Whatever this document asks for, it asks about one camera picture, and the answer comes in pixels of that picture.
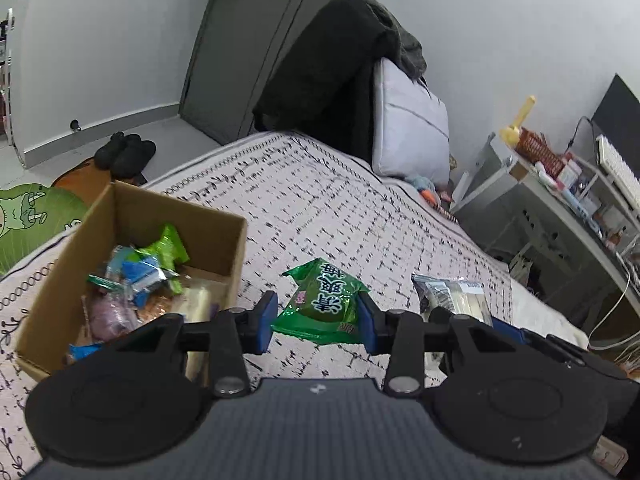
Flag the black jacket on chair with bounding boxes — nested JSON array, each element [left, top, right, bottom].
[[253, 0, 427, 162]]

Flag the orange cracker packet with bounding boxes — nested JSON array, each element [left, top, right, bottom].
[[137, 292, 172, 324]]

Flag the black slippers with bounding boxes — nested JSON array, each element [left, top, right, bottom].
[[93, 131, 156, 180]]

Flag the white keyboard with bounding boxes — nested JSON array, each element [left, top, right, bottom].
[[596, 134, 640, 202]]

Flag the patterned white bed cover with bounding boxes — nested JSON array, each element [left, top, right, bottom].
[[1, 133, 514, 479]]

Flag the white charging cable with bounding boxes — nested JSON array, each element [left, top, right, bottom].
[[587, 253, 640, 351]]

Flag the white blanket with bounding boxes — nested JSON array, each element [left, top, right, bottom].
[[511, 280, 588, 349]]

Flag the red plastic basket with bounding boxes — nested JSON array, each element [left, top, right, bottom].
[[515, 128, 564, 179]]

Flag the grey door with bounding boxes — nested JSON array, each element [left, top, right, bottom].
[[179, 0, 331, 144]]

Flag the black monitor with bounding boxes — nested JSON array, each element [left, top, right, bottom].
[[591, 74, 640, 178]]

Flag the brown cardboard box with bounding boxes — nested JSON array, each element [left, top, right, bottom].
[[15, 182, 247, 382]]

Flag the purple candy packet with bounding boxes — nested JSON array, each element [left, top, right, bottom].
[[88, 292, 138, 342]]

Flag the green snack packet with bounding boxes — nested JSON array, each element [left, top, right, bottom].
[[271, 258, 369, 344]]

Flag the blue snack packet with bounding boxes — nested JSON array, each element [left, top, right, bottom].
[[122, 256, 171, 308]]

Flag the white cream roll packet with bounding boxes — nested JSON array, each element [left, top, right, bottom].
[[411, 274, 492, 325]]

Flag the white desk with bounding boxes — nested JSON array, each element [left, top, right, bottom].
[[452, 133, 639, 330]]

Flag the grey pillow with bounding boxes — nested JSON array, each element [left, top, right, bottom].
[[371, 58, 450, 185]]

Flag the green cartoon floor mat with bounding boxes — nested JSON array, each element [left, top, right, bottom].
[[0, 183, 88, 275]]

